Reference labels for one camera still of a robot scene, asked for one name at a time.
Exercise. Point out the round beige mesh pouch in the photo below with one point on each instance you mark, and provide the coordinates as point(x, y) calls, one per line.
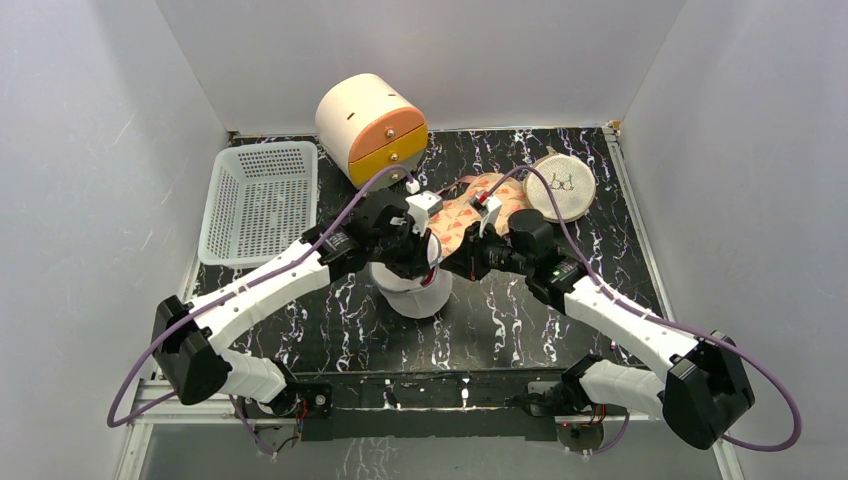
point(571, 181)

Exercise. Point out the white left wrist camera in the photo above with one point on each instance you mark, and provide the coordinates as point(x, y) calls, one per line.
point(422, 206)

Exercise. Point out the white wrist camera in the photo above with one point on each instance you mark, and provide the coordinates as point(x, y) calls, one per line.
point(488, 206)
point(422, 206)

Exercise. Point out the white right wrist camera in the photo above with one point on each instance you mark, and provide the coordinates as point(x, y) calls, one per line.
point(488, 206)

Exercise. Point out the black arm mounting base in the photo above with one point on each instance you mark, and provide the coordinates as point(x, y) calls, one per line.
point(430, 397)

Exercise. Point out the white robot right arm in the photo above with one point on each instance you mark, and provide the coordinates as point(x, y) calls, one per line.
point(696, 387)

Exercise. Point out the white mesh laundry bag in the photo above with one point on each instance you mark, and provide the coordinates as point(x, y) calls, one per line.
point(416, 298)

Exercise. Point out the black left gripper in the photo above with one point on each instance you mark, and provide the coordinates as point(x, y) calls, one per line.
point(417, 266)

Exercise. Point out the white plastic basket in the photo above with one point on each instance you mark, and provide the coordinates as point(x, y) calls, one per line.
point(261, 197)

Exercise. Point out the cream round drawer cabinet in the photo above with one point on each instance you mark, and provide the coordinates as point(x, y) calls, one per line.
point(365, 125)

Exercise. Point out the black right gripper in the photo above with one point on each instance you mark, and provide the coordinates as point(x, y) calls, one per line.
point(475, 250)

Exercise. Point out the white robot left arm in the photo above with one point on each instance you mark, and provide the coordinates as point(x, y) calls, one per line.
point(194, 339)

